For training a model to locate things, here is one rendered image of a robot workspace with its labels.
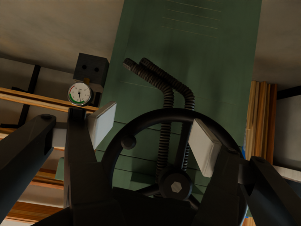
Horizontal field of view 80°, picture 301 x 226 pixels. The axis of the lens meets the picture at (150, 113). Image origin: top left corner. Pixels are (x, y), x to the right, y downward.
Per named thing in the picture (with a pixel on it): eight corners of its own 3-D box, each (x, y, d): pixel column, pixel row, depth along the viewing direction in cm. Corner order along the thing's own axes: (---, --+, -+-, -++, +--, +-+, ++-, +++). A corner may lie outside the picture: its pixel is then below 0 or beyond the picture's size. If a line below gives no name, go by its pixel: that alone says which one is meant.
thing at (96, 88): (106, 57, 51) (100, 84, 50) (113, 72, 63) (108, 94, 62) (77, 51, 51) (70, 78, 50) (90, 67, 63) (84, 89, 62)
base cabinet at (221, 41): (273, -61, 62) (246, 147, 53) (210, 33, 119) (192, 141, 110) (143, -89, 61) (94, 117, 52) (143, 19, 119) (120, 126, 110)
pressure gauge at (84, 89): (95, 77, 47) (88, 107, 46) (99, 81, 51) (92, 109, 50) (71, 72, 47) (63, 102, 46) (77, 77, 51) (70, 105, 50)
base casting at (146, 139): (244, 147, 53) (240, 179, 52) (192, 140, 110) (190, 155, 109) (95, 117, 53) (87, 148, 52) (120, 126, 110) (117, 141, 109)
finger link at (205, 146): (213, 141, 13) (222, 143, 13) (194, 117, 20) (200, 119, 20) (202, 176, 14) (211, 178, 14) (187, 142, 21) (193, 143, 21)
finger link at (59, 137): (74, 153, 12) (30, 145, 12) (97, 129, 17) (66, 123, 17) (76, 132, 12) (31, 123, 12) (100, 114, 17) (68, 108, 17)
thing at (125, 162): (232, 176, 52) (230, 191, 52) (207, 164, 73) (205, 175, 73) (96, 149, 52) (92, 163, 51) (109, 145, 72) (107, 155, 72)
